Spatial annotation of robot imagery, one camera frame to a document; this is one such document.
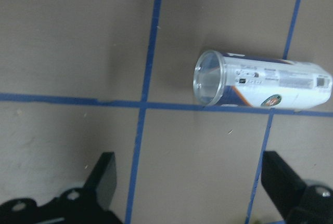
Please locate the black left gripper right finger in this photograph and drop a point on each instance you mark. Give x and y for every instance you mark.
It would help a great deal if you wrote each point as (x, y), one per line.
(296, 199)

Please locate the clear tennis ball can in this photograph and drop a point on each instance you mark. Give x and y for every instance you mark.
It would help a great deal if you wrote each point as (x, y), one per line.
(222, 79)

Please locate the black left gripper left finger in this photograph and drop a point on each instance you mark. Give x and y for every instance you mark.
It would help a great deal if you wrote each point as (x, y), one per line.
(87, 204)

